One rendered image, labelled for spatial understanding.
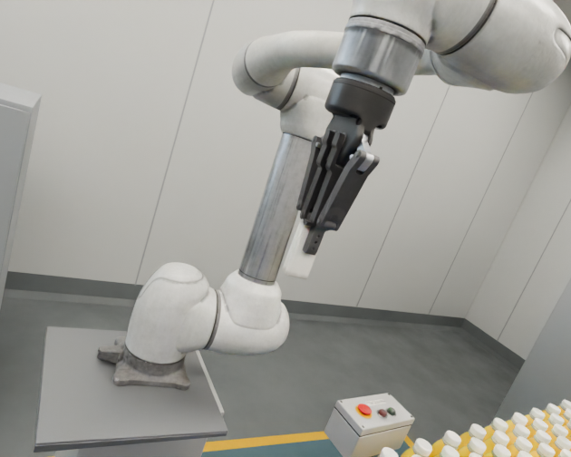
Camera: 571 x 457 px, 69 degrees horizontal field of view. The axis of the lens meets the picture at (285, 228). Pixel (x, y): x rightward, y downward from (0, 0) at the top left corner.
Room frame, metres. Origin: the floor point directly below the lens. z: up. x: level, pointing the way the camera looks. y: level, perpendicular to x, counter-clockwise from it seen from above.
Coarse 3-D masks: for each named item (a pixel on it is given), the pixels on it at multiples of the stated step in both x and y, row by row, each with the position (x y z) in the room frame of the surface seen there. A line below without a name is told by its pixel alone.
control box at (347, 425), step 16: (352, 400) 0.95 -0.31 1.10; (368, 400) 0.98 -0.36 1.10; (384, 400) 1.00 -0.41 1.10; (336, 416) 0.91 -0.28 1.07; (352, 416) 0.88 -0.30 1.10; (368, 416) 0.91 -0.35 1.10; (400, 416) 0.95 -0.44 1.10; (336, 432) 0.90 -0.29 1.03; (352, 432) 0.87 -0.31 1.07; (368, 432) 0.86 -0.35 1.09; (384, 432) 0.91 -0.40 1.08; (400, 432) 0.95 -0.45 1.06; (336, 448) 0.89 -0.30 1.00; (352, 448) 0.85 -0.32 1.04; (368, 448) 0.88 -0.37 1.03
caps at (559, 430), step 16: (544, 416) 1.24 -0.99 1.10; (448, 432) 0.96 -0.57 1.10; (480, 432) 1.01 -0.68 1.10; (496, 432) 1.04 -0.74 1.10; (528, 432) 1.10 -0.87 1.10; (544, 432) 1.13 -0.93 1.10; (560, 432) 1.18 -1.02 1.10; (480, 448) 0.94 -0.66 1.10; (496, 448) 0.97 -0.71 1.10; (528, 448) 1.02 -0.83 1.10; (544, 448) 1.04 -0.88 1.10
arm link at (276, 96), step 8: (240, 56) 0.93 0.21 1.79; (240, 64) 0.93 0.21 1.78; (232, 72) 0.99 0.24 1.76; (240, 72) 0.93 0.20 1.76; (296, 72) 0.98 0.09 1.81; (240, 80) 0.95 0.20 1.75; (248, 80) 0.92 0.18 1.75; (288, 80) 0.97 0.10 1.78; (240, 88) 1.00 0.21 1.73; (248, 88) 0.96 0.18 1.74; (256, 88) 0.94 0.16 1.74; (264, 88) 0.94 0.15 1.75; (272, 88) 0.96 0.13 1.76; (280, 88) 0.96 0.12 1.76; (288, 88) 0.97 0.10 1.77; (256, 96) 1.00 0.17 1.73; (264, 96) 0.98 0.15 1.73; (272, 96) 0.97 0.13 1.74; (280, 96) 0.98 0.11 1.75; (288, 96) 0.98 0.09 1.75; (272, 104) 1.01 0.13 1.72; (280, 104) 1.00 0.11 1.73
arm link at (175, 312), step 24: (168, 264) 0.94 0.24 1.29; (144, 288) 0.90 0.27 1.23; (168, 288) 0.87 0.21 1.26; (192, 288) 0.89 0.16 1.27; (144, 312) 0.86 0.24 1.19; (168, 312) 0.85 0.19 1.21; (192, 312) 0.88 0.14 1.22; (216, 312) 0.92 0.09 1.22; (144, 336) 0.85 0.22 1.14; (168, 336) 0.86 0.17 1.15; (192, 336) 0.88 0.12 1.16; (144, 360) 0.85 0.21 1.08; (168, 360) 0.87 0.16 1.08
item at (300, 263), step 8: (304, 232) 0.48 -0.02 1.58; (296, 240) 0.48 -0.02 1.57; (304, 240) 0.48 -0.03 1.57; (296, 248) 0.48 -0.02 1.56; (296, 256) 0.48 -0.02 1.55; (304, 256) 0.48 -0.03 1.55; (312, 256) 0.49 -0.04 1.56; (288, 264) 0.48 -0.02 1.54; (296, 264) 0.48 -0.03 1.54; (304, 264) 0.49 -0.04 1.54; (312, 264) 0.49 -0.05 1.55; (288, 272) 0.48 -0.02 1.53; (296, 272) 0.48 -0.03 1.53; (304, 272) 0.49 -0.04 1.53
